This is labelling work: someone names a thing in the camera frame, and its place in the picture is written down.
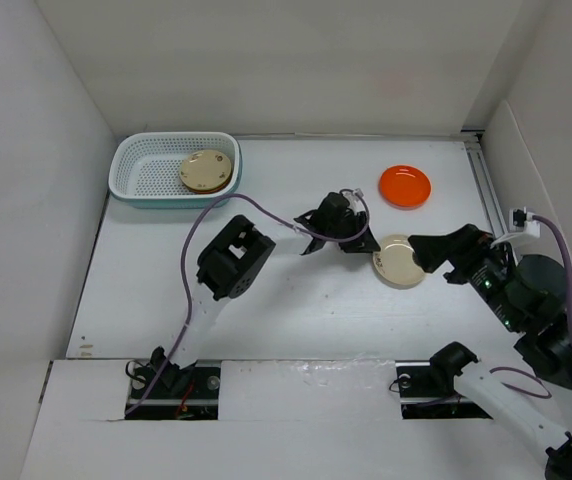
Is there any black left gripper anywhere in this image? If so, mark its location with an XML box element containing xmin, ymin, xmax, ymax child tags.
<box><xmin>325</xmin><ymin>212</ymin><xmax>378</xmax><ymax>254</ymax></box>

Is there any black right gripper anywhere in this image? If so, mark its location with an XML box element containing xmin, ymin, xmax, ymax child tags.
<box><xmin>407</xmin><ymin>220</ymin><xmax>523</xmax><ymax>330</ymax></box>

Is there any beige plate with black patch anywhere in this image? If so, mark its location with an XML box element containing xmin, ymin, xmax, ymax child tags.
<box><xmin>372</xmin><ymin>234</ymin><xmax>425</xmax><ymax>289</ymax></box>

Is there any orange plate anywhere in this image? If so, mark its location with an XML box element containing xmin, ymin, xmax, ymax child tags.
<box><xmin>378</xmin><ymin>165</ymin><xmax>432</xmax><ymax>209</ymax></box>

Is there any beige plate with symbols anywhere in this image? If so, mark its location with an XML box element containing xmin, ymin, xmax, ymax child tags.
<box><xmin>178</xmin><ymin>149</ymin><xmax>233</xmax><ymax>194</ymax></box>

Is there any green plate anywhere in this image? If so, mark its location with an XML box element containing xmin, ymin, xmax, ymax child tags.
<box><xmin>214</xmin><ymin>173</ymin><xmax>232</xmax><ymax>192</ymax></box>

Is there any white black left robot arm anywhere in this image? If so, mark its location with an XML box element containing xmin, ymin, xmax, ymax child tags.
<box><xmin>146</xmin><ymin>189</ymin><xmax>380</xmax><ymax>397</ymax></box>

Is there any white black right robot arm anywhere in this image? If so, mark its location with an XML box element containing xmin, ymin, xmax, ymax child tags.
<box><xmin>409</xmin><ymin>224</ymin><xmax>572</xmax><ymax>479</ymax></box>

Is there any white perforated plastic basket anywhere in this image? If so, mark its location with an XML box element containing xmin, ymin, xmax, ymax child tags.
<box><xmin>108</xmin><ymin>131</ymin><xmax>242</xmax><ymax>202</ymax></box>

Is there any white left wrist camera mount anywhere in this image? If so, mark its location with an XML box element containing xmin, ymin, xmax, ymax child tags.
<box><xmin>339</xmin><ymin>188</ymin><xmax>364</xmax><ymax>210</ymax></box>

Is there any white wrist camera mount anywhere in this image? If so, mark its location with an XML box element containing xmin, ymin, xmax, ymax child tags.
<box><xmin>339</xmin><ymin>188</ymin><xmax>364</xmax><ymax>210</ymax></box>
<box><xmin>491</xmin><ymin>207</ymin><xmax>541</xmax><ymax>248</ymax></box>

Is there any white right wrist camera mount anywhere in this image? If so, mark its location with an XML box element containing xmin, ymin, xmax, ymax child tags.
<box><xmin>491</xmin><ymin>207</ymin><xmax>541</xmax><ymax>248</ymax></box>

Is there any aluminium rail right edge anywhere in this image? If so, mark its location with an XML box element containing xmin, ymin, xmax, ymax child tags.
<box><xmin>460</xmin><ymin>130</ymin><xmax>508</xmax><ymax>237</ymax></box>

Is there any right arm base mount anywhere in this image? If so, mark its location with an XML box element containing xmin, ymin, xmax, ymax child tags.
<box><xmin>389</xmin><ymin>360</ymin><xmax>491</xmax><ymax>420</ymax></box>

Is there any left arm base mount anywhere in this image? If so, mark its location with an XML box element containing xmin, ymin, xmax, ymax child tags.
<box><xmin>124</xmin><ymin>364</ymin><xmax>222</xmax><ymax>421</ymax></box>

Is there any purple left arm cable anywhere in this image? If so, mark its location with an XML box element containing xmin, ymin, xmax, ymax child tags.
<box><xmin>124</xmin><ymin>187</ymin><xmax>371</xmax><ymax>419</ymax></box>

